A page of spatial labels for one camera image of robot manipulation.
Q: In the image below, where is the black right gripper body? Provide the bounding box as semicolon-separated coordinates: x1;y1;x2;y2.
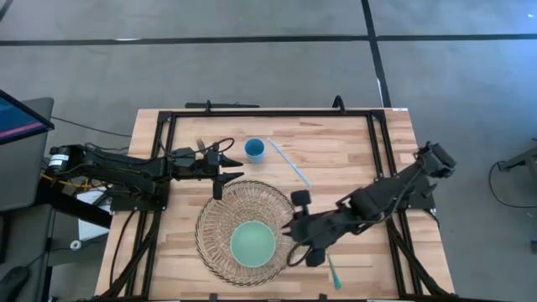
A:
291;189;358;269

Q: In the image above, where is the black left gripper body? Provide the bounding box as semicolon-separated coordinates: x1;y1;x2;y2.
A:
193;146;224;200

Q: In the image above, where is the blue plastic cup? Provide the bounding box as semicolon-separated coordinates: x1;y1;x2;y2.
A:
243;138;267;165

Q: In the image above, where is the purple green utensil handle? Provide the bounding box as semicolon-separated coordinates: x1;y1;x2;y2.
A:
326;252;342;291

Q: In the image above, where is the blue and white straw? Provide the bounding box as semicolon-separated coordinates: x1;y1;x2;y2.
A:
267;138;313;188

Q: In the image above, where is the pale green ceramic bowl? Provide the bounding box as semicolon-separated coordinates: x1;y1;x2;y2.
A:
229;220;278;269

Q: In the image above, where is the black clamp bar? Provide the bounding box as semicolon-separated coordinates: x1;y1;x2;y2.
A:
185;99;262;112

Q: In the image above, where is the round woven straw placemat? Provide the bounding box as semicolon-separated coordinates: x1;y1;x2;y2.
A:
195;180;300;288

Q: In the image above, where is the white paper sheet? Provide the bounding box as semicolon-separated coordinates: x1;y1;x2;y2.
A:
76;187;113;242

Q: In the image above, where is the computer monitor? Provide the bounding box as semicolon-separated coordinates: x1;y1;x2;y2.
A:
0;88;56;146

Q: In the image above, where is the grey equipment stand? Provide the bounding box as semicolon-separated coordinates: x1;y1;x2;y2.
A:
500;139;537;254

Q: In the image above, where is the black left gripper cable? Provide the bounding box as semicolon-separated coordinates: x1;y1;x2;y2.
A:
208;137;236;157

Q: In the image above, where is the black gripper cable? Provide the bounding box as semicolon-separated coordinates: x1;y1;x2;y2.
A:
286;242;312;268
208;137;236;157

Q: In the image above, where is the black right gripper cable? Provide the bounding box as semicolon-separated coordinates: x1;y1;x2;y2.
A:
286;242;312;268

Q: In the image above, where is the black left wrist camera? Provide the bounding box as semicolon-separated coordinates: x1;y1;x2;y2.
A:
172;147;197;169

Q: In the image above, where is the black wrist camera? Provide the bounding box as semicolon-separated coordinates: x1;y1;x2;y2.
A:
347;187;385;220
172;147;197;169

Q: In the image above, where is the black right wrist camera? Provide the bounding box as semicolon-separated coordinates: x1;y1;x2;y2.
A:
347;187;385;220

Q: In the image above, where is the black aluminium table frame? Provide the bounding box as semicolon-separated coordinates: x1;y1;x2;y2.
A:
99;107;455;302

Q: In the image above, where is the yellow cable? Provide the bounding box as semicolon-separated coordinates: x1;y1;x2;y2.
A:
40;173;107;190

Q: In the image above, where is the black looped floor cable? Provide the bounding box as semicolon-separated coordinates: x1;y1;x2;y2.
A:
487;159;537;210

